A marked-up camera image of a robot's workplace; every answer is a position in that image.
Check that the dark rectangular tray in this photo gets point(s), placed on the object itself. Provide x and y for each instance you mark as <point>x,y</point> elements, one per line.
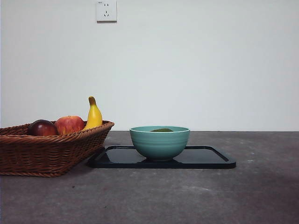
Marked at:
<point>201,159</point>

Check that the teal ceramic bowl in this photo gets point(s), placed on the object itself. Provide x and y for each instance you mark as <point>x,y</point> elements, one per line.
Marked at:
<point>160,144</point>

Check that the brown wicker basket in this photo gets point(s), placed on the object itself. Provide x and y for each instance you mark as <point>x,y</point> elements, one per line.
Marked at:
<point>46,154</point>

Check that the red apple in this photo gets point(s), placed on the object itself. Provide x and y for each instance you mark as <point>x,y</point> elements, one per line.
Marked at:
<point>69,125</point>

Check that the dark red plum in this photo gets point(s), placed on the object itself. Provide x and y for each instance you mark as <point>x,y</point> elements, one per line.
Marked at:
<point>44,128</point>

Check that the yellow banana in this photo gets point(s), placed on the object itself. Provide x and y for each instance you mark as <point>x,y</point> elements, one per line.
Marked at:
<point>94,117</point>

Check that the green avocado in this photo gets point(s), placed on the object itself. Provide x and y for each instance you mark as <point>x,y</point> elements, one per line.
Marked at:
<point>162,130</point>

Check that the white wall socket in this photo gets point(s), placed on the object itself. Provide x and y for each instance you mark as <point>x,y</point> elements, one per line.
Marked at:
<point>106,11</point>

